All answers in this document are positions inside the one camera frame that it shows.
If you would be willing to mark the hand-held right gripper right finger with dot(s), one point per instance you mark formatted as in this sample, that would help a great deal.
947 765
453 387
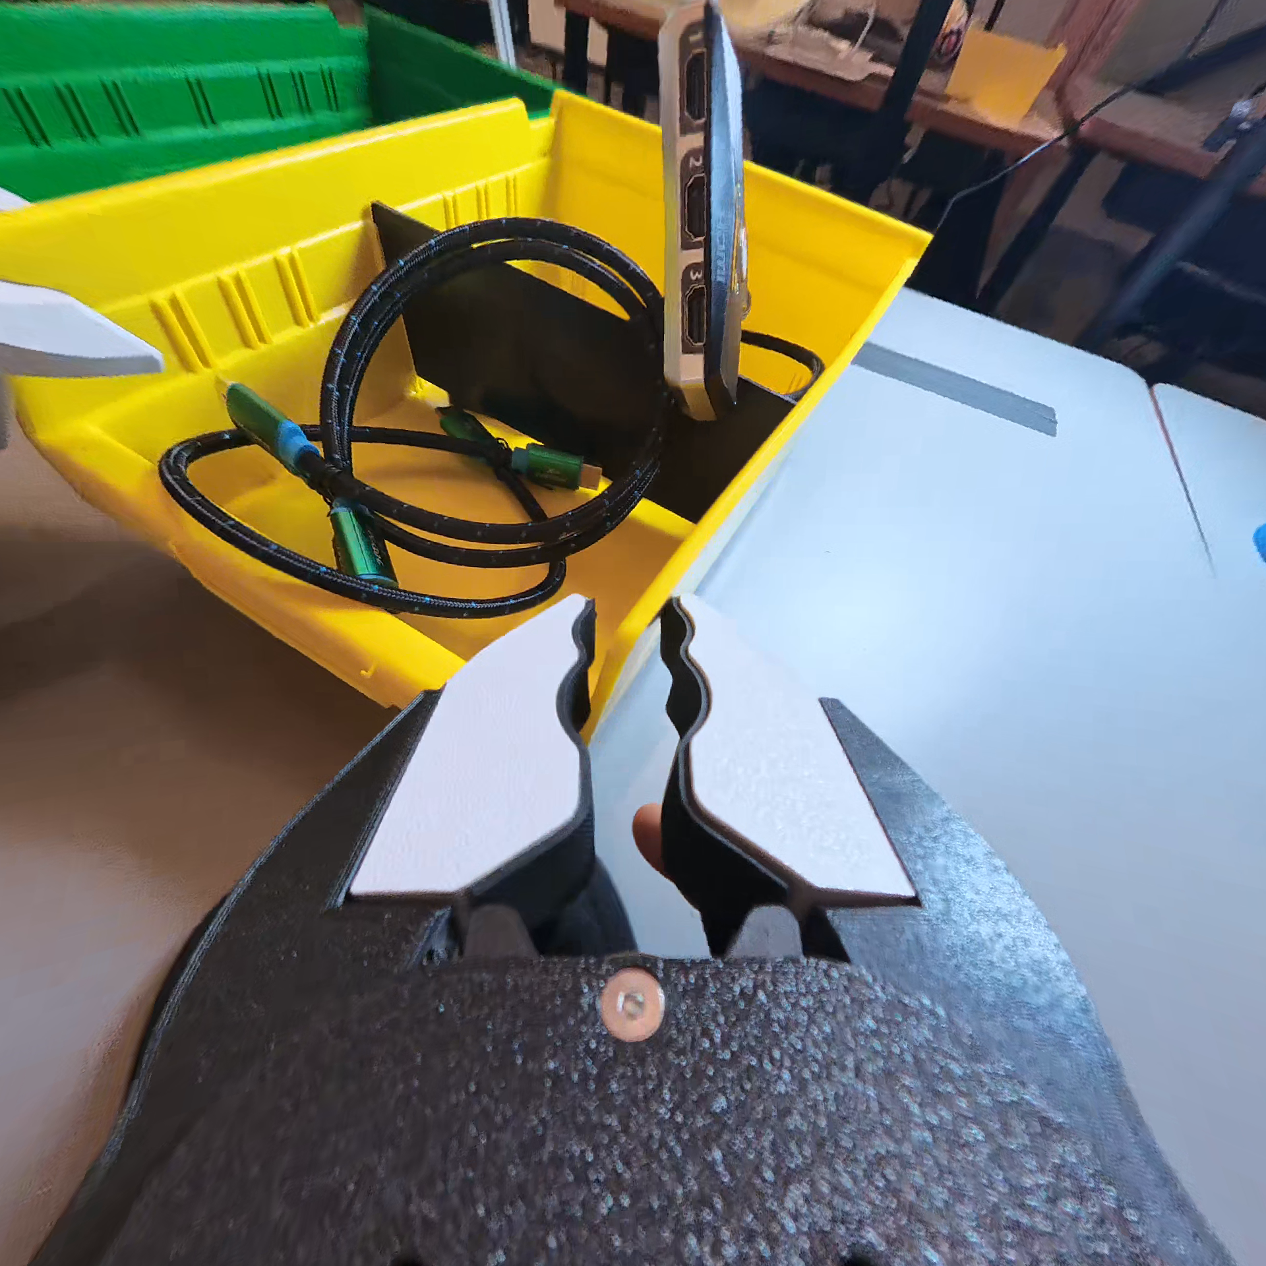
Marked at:
781 782

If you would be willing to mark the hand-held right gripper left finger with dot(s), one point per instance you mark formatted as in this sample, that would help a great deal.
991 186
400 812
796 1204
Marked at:
475 772

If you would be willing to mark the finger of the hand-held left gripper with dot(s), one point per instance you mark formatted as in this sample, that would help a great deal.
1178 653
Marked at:
70 337
10 200

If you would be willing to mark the yellow plastic bin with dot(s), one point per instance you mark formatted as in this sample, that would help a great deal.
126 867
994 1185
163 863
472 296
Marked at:
248 248

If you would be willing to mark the person's right hand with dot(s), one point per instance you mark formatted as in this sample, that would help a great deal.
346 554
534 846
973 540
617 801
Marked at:
650 836

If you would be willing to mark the green plastic bin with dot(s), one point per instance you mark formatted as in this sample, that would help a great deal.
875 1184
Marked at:
179 90

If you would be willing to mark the grey tape strip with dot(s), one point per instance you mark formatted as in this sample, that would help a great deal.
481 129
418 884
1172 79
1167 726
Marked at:
959 393

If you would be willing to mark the black bin divider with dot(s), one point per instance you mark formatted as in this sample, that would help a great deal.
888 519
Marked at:
515 337

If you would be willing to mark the black tripod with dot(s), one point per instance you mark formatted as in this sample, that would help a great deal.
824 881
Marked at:
1178 237

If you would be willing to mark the wooden desk with white card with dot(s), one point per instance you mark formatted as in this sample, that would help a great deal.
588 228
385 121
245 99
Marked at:
842 85

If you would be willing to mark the yellow cardboard box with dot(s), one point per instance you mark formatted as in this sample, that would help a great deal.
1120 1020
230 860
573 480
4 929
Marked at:
1004 70

